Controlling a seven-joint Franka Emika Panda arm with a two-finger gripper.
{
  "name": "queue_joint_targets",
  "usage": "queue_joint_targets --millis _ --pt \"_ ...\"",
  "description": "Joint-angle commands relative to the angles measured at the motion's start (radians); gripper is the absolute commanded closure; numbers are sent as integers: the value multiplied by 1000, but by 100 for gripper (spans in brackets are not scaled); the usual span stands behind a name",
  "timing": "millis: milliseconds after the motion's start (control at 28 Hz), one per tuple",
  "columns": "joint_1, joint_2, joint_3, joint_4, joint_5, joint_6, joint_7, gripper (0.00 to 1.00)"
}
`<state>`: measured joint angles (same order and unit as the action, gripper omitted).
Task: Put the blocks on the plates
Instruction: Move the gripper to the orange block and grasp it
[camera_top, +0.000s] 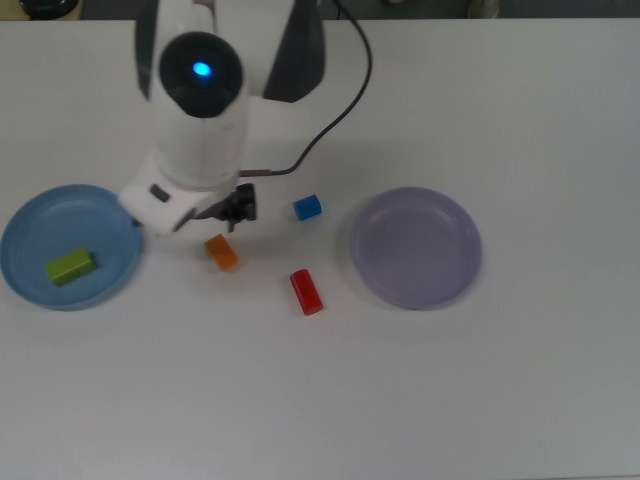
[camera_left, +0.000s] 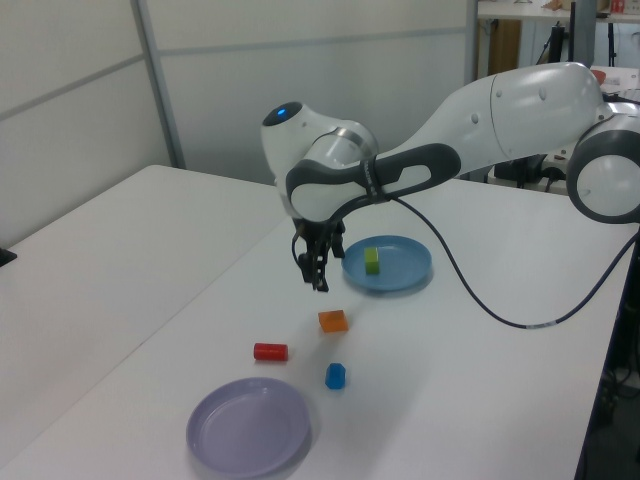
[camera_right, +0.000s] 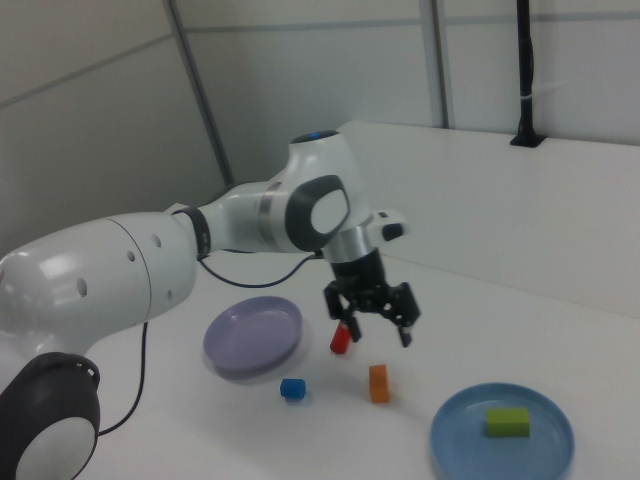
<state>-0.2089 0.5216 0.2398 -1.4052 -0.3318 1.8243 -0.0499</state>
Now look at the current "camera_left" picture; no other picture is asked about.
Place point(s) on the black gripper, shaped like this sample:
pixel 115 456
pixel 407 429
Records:
pixel 317 232

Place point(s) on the green rectangular block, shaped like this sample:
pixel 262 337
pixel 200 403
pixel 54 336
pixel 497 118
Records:
pixel 371 262

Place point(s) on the orange block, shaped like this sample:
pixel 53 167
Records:
pixel 333 321

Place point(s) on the red cylinder block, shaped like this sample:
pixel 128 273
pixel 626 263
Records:
pixel 270 352

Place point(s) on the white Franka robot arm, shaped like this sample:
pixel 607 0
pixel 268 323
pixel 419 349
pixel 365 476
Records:
pixel 530 110

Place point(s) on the blue plate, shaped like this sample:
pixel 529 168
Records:
pixel 400 275

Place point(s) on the blue hexagonal block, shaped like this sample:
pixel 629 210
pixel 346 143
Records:
pixel 335 377

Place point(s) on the purple plate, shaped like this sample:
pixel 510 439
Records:
pixel 247 427

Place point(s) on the black power strip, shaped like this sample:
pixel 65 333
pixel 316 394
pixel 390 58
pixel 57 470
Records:
pixel 510 170

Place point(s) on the brown wooden cabinet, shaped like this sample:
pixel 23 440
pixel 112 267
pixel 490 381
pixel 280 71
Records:
pixel 504 47

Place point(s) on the black table clamp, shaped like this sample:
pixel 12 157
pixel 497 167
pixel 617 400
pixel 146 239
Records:
pixel 6 256

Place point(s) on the orange bowl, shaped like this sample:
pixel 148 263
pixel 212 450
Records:
pixel 599 75

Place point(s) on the black monitor on stand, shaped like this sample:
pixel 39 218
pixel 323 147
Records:
pixel 582 30

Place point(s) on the small red box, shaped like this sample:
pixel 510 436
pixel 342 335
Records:
pixel 618 6

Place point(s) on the grey partition post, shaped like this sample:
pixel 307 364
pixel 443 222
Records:
pixel 157 75
pixel 471 40

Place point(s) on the dark table side frame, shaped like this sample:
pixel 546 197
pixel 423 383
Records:
pixel 602 395

